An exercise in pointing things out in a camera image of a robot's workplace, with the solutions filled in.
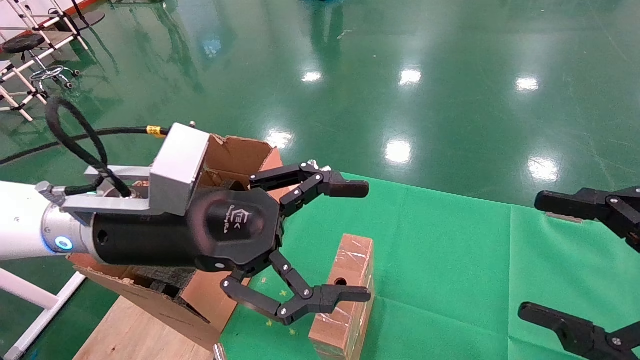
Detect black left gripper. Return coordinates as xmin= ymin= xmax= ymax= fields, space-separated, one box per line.
xmin=92 ymin=188 xmax=286 ymax=274

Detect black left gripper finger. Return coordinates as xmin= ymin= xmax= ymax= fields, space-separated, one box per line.
xmin=220 ymin=250 xmax=372 ymax=326
xmin=248 ymin=161 xmax=370 ymax=218

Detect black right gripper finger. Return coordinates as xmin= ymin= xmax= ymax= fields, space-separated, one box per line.
xmin=534 ymin=186 xmax=640 ymax=254
xmin=518 ymin=301 xmax=640 ymax=360

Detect small taped cardboard box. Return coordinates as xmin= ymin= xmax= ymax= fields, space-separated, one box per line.
xmin=308 ymin=233 xmax=375 ymax=360

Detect large open cardboard carton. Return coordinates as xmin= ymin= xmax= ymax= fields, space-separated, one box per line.
xmin=67 ymin=134 xmax=284 ymax=351

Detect flat silver cloth clip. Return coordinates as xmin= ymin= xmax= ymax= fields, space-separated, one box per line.
xmin=545 ymin=211 xmax=584 ymax=224

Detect green table cloth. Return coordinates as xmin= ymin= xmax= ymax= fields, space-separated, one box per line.
xmin=220 ymin=172 xmax=640 ymax=360

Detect black round stand base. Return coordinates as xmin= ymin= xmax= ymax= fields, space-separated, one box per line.
xmin=74 ymin=10 xmax=106 ymax=29

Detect white pipe rack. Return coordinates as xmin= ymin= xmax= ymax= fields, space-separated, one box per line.
xmin=0 ymin=0 xmax=92 ymax=124

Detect black round stool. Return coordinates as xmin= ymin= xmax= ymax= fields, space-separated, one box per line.
xmin=0 ymin=34 xmax=81 ymax=97

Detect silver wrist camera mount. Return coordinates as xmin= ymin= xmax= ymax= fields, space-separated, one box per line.
xmin=60 ymin=122 xmax=211 ymax=219

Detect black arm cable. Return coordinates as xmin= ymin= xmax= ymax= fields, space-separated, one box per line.
xmin=0 ymin=96 xmax=172 ymax=199

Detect white table leg frame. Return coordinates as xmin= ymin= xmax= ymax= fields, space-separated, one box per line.
xmin=0 ymin=267 xmax=89 ymax=360

